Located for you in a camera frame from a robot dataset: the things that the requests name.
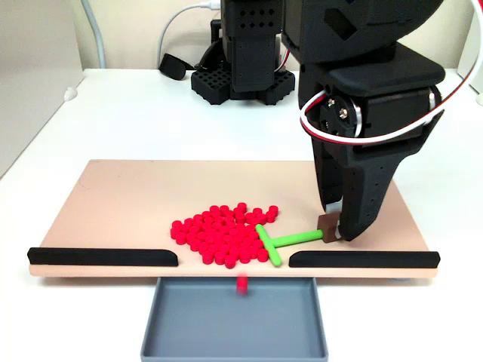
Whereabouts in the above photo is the green T-shaped pusher tool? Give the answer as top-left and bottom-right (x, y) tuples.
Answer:
(255, 212), (341, 268)

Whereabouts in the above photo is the pile of red granules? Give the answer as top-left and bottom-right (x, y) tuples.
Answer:
(170, 202), (279, 269)

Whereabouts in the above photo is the grey container tray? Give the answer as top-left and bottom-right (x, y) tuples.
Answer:
(140, 277), (329, 362)

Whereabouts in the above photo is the beige board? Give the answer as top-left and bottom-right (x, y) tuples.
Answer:
(29, 159), (438, 281)

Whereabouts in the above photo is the pale grey tube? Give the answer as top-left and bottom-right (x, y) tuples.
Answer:
(80, 0), (107, 69)

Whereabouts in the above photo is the red white black servo cable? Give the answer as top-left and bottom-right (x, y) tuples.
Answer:
(277, 44), (291, 75)
(300, 0), (483, 149)

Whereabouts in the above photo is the black edge rail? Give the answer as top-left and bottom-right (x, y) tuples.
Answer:
(26, 247), (179, 268)
(288, 250), (441, 269)

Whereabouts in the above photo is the white USB cable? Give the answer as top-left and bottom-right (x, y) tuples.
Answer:
(156, 1), (222, 71)

